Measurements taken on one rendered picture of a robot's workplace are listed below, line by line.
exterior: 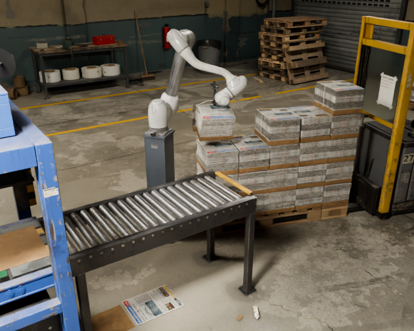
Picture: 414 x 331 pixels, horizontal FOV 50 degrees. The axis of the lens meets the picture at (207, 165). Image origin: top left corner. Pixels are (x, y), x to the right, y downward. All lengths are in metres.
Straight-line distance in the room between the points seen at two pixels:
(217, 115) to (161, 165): 0.62
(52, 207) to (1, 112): 0.47
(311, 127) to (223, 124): 0.83
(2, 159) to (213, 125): 2.05
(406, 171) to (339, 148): 0.72
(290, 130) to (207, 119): 0.78
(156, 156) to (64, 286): 1.67
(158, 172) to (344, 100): 1.76
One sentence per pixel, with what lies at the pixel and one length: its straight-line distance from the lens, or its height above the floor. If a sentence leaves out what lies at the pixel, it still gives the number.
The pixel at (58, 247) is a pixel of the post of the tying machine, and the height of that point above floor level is 1.02.
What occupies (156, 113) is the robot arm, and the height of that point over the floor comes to 1.19.
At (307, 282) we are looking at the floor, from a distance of 3.65.
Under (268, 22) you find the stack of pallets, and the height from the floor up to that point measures 1.23.
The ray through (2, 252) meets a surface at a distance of 2.73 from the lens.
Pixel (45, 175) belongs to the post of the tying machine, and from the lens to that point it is 2.06.
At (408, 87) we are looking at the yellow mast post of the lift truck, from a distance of 4.20.
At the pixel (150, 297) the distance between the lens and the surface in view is 3.44.
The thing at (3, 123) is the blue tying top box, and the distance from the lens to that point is 2.14.
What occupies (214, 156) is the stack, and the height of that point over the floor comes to 0.79.
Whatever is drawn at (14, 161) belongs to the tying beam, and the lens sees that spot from 2.01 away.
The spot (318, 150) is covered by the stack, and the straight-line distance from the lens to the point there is 4.14.
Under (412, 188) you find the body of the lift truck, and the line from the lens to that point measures 4.73.
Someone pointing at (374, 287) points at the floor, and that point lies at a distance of 3.75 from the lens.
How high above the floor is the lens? 2.22
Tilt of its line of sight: 24 degrees down
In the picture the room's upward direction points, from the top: straight up
